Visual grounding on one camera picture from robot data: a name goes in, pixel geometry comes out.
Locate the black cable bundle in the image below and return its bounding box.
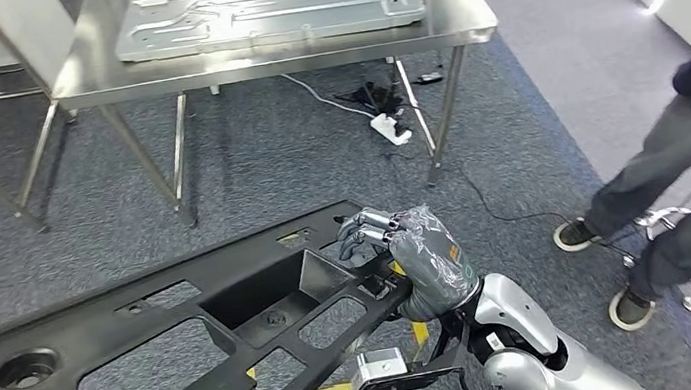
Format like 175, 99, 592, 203
334, 76, 407, 123

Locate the long black floor cable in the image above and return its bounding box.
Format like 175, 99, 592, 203
382, 121, 592, 250

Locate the black power adapter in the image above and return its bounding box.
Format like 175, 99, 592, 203
412, 68, 446, 87

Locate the person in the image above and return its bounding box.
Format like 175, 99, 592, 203
525, 13, 691, 341

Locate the stamped grey metal panel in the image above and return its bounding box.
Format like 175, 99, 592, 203
107, 0, 430, 67

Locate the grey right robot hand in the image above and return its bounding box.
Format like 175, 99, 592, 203
332, 193, 486, 334

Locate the white power cable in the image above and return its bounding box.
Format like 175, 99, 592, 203
279, 62, 377, 131

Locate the white power strip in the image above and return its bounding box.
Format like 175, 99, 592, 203
368, 109, 414, 150

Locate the stainless steel workbench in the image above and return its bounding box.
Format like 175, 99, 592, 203
37, 0, 521, 244

